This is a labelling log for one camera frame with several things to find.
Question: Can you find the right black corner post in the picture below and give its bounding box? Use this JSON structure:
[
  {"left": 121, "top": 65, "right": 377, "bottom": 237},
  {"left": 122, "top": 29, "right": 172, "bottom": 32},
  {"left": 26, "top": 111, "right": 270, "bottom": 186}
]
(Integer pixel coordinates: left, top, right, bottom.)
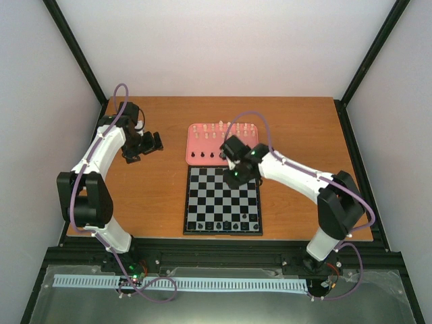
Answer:
[{"left": 340, "top": 0, "right": 411, "bottom": 106}]

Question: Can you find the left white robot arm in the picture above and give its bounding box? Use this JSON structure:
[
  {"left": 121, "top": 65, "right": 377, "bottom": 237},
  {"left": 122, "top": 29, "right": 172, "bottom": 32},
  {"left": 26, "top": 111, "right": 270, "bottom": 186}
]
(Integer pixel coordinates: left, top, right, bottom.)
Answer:
[{"left": 57, "top": 116, "right": 163, "bottom": 272}]

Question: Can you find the black queen chess piece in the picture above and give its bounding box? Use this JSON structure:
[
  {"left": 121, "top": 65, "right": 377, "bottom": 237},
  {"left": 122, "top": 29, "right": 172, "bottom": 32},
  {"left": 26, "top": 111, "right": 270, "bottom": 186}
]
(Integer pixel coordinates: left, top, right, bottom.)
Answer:
[{"left": 223, "top": 221, "right": 231, "bottom": 230}]

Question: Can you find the pink plastic tray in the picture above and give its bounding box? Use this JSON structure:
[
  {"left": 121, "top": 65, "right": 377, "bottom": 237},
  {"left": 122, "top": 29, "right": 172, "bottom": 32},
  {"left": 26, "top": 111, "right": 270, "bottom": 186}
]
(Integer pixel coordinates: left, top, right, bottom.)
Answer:
[{"left": 186, "top": 121, "right": 259, "bottom": 166}]

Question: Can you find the light blue slotted cable duct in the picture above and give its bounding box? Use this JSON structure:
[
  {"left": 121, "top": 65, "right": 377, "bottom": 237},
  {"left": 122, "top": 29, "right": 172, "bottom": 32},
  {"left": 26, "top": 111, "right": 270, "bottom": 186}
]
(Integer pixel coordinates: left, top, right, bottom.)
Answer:
[{"left": 52, "top": 274, "right": 308, "bottom": 294}]

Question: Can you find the clear acrylic cover sheet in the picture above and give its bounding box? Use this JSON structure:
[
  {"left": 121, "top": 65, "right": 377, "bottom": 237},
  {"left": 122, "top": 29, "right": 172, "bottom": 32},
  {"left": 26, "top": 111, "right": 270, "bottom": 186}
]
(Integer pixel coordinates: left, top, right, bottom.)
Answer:
[{"left": 29, "top": 266, "right": 415, "bottom": 323}]

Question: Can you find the left controller circuit board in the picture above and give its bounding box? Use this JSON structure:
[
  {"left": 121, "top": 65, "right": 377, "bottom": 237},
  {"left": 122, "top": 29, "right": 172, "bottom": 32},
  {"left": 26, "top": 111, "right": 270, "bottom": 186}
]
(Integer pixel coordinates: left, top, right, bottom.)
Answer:
[{"left": 129, "top": 261, "right": 148, "bottom": 284}]

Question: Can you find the left black corner post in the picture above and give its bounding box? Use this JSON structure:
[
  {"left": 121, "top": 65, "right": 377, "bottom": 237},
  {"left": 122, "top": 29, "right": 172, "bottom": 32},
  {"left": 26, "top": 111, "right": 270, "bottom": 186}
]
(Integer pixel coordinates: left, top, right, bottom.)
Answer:
[{"left": 43, "top": 0, "right": 108, "bottom": 107}]

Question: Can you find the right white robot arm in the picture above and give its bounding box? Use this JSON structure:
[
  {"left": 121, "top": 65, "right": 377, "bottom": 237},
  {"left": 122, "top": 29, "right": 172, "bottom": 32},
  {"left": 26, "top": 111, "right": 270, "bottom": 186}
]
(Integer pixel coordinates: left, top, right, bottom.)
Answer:
[{"left": 220, "top": 140, "right": 366, "bottom": 271}]

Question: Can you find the black white chessboard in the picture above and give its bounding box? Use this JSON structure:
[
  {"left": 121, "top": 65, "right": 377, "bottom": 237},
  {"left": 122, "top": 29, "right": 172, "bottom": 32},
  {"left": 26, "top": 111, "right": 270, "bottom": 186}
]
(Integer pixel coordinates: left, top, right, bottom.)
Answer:
[{"left": 183, "top": 166, "right": 263, "bottom": 236}]

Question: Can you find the black corner post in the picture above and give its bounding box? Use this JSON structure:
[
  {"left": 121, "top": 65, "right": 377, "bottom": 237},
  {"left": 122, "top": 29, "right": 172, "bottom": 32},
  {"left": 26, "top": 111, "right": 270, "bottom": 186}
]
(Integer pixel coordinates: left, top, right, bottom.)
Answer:
[
  {"left": 340, "top": 0, "right": 411, "bottom": 106},
  {"left": 43, "top": 0, "right": 108, "bottom": 107}
]

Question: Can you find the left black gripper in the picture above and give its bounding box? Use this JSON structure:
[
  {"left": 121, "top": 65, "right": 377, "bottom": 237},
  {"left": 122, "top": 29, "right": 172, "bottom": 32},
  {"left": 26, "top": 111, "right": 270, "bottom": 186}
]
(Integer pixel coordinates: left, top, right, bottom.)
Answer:
[{"left": 123, "top": 132, "right": 164, "bottom": 164}]

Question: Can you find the black aluminium frame base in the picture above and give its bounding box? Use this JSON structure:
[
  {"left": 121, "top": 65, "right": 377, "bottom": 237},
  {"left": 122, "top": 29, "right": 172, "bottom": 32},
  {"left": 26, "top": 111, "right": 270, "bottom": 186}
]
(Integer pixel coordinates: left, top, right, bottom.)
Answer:
[{"left": 22, "top": 97, "right": 424, "bottom": 323}]

